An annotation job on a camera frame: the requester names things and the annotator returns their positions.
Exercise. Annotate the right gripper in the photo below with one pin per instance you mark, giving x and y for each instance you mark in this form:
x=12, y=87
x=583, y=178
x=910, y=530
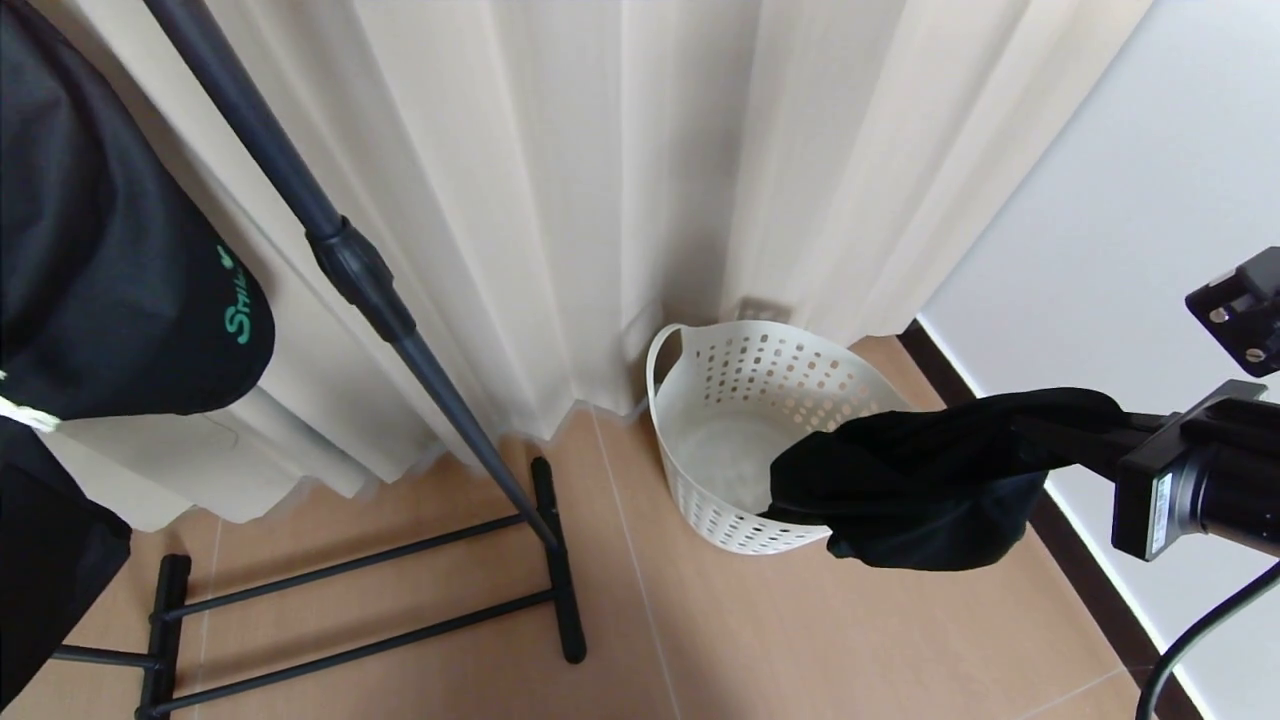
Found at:
x=1220, y=470

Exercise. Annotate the black garment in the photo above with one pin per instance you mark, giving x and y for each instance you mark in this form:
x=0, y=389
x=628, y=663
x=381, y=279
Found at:
x=930, y=490

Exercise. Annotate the black shorts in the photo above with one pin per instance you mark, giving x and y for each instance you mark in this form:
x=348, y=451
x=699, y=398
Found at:
x=100, y=280

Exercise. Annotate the white laundry basket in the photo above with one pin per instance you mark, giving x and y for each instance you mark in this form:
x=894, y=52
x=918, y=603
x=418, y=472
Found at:
x=720, y=450

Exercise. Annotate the black clothes rack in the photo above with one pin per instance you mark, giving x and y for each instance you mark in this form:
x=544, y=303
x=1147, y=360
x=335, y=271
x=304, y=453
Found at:
x=350, y=270

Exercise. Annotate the beige curtain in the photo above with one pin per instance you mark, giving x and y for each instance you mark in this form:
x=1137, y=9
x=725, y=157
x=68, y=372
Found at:
x=650, y=150

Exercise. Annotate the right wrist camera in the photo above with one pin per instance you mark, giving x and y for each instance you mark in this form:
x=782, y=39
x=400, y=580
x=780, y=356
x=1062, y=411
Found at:
x=1245, y=310

